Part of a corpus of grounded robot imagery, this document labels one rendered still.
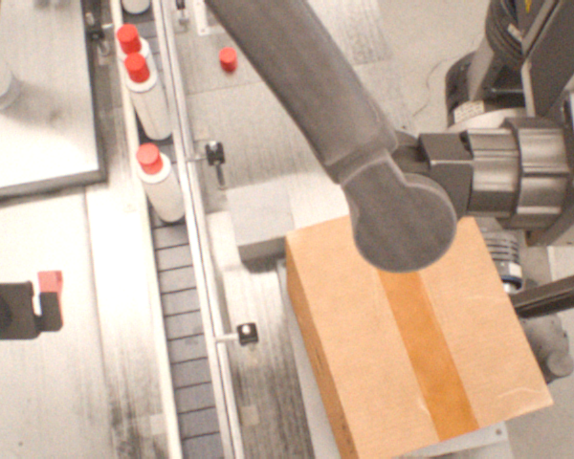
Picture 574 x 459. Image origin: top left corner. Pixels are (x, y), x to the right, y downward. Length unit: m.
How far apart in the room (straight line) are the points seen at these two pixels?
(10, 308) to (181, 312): 0.40
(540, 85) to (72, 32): 0.95
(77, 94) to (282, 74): 0.85
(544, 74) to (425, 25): 1.85
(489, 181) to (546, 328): 1.30
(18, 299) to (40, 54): 0.70
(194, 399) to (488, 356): 0.45
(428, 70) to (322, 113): 1.89
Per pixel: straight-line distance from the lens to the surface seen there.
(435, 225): 0.49
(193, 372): 1.06
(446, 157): 0.50
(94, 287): 1.18
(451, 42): 2.44
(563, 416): 2.07
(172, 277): 1.10
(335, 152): 0.48
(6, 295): 0.74
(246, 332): 0.95
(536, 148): 0.51
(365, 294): 0.83
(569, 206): 0.51
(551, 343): 1.79
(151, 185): 0.99
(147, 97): 1.08
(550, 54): 0.62
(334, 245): 0.85
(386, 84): 1.30
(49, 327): 0.77
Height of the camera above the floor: 1.92
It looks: 70 degrees down
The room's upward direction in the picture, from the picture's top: 2 degrees counter-clockwise
